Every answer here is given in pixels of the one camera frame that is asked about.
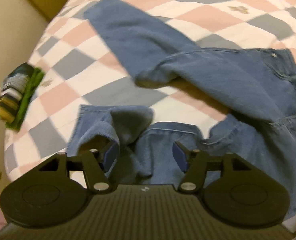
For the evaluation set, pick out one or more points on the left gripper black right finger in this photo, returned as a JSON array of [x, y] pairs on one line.
[[194, 165]]

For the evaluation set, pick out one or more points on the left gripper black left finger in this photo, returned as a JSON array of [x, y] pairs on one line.
[[96, 162]]

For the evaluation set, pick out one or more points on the blue denim jeans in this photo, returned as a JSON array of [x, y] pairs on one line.
[[255, 87]]

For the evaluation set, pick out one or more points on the pink grey checkered quilt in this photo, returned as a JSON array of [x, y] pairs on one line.
[[80, 69]]

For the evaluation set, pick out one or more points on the green folded garment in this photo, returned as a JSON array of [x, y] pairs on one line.
[[32, 85]]

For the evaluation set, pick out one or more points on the striped folded shirt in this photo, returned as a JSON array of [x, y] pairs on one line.
[[12, 91]]

